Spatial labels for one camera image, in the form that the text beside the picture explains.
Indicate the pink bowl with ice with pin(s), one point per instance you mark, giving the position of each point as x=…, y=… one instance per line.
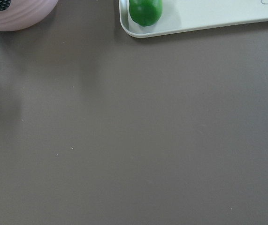
x=24, y=13

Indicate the beige rabbit tray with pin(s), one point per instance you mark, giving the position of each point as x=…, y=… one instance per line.
x=190, y=15

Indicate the green lime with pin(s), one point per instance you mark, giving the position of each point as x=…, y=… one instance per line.
x=145, y=12

